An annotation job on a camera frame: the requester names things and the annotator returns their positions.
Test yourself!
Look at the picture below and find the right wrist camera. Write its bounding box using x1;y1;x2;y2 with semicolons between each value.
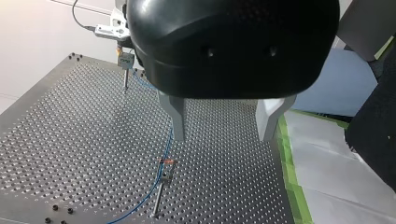
93;7;132;41

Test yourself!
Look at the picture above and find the black panel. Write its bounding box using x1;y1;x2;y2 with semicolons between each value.
344;40;396;193

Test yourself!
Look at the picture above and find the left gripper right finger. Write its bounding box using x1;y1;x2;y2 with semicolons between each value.
255;94;297;143

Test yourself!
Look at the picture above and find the black cable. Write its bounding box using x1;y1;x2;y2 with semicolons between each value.
71;0;97;32

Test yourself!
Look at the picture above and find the blue cable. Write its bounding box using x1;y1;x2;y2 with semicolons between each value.
106;51;176;224

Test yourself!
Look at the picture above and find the grey board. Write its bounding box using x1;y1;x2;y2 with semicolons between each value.
290;47;379;118

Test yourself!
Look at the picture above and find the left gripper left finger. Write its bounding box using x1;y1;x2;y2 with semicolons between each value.
156;90;187;143

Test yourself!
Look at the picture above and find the metal post with orange clip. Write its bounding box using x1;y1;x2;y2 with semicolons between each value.
150;157;179;218

